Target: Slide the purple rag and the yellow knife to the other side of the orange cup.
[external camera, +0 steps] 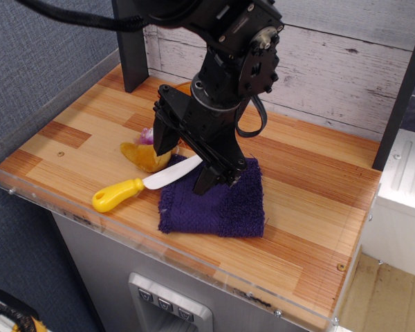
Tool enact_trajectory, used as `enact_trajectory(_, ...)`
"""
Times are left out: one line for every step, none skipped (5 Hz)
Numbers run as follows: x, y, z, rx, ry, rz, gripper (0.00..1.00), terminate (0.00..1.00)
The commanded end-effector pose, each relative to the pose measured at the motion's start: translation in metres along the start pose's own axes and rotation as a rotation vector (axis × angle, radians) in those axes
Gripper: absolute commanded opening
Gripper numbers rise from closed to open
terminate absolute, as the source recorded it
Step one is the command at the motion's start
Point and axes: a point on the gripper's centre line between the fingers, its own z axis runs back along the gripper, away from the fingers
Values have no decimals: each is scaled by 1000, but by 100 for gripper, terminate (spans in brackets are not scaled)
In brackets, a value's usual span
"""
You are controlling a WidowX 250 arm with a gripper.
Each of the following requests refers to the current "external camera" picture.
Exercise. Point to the dark left vertical post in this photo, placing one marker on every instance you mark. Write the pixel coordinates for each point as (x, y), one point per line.
(131, 46)

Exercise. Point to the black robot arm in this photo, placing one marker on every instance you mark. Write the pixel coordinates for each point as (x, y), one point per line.
(240, 65)

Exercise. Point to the purple terry rag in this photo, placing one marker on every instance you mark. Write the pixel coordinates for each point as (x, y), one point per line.
(236, 211)

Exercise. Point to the orange transparent cup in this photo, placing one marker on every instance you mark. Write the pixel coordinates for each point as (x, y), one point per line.
(184, 87)

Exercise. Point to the white ribbed side unit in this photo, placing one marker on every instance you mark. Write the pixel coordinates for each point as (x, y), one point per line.
(389, 233)

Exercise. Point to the clear acrylic guard rail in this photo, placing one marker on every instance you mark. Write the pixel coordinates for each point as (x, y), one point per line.
(318, 187)

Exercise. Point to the grey cabinet with buttons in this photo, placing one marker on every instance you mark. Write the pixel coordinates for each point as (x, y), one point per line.
(134, 291)

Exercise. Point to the yellow handled white knife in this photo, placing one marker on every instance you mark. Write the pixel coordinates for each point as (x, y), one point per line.
(109, 197)

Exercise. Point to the purple white small toy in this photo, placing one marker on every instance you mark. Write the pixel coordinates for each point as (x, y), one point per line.
(146, 137)

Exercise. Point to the dark right vertical post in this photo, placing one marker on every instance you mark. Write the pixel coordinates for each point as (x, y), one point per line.
(396, 116)

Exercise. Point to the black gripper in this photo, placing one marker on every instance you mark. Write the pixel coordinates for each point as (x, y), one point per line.
(206, 126)

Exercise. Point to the black yellow object bottom left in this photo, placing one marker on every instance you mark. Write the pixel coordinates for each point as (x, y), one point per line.
(16, 315)

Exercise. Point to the dark vertical post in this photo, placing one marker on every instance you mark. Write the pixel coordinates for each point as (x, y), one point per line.
(131, 46)
(396, 116)

